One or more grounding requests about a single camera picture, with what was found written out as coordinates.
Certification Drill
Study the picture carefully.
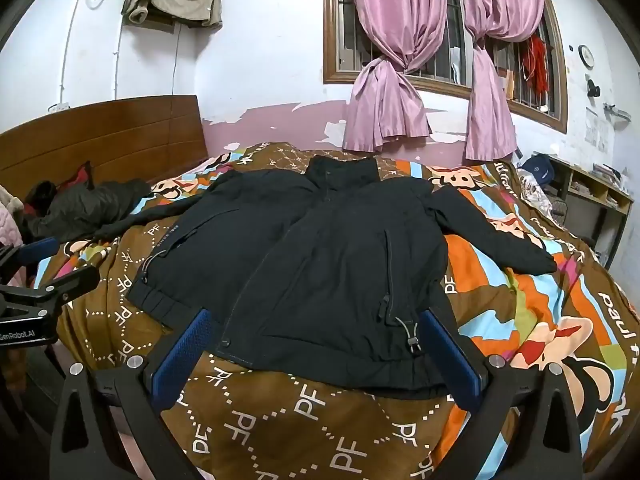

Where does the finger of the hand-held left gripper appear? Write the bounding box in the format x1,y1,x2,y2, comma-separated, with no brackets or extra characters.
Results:
0,264,101,317
0,237,60,282

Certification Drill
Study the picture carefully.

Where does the black jacket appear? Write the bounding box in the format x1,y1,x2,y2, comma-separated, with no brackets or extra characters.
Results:
92,156,558,401

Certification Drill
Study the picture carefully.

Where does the wooden framed barred window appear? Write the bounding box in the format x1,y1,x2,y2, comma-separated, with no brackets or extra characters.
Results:
322,0,569,135

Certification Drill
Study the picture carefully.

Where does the red hanging cloth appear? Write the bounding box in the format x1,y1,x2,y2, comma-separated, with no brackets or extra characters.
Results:
522,35,551,96

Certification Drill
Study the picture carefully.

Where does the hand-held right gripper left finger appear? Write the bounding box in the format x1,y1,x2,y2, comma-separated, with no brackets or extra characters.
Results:
49,308,222,480

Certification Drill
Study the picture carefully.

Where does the thin dark wall cable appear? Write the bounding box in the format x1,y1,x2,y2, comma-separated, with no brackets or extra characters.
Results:
172,22,182,97

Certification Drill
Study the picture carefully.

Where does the wooden shelf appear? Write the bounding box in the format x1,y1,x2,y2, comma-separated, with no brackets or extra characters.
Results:
532,152,635,266

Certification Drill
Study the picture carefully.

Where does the wooden headboard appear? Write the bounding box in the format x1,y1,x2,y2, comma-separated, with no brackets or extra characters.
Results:
0,94,210,211

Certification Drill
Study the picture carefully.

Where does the pink curtain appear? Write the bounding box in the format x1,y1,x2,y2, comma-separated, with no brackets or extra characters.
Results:
457,0,547,161
342,0,449,153

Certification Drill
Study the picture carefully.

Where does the blue cap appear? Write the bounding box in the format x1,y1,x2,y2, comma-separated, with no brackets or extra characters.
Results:
520,154,555,184

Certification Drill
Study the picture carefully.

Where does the white wall paper sheet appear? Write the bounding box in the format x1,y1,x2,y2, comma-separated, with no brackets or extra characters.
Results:
585,105,613,153

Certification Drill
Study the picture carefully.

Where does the cartoon printed blanket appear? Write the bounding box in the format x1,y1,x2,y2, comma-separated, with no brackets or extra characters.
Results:
37,141,640,480

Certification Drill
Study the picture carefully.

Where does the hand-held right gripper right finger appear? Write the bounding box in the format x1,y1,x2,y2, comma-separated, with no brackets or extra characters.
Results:
419,307,586,480

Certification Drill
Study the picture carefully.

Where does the pink quilted cloth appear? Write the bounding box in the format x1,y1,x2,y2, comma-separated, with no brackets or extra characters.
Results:
0,185,26,286

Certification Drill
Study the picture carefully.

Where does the white wall cable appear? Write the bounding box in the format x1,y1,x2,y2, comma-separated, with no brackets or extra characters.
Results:
59,0,98,105
113,15,125,101

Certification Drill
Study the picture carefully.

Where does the floral cloth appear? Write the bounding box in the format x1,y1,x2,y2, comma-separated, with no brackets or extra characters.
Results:
515,167,568,226

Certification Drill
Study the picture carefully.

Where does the red patterned cloth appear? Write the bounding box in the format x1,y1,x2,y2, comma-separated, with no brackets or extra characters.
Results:
62,161,95,192

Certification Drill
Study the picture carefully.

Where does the dark puffer jacket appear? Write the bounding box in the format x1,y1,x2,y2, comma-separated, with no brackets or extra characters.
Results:
22,170,153,243

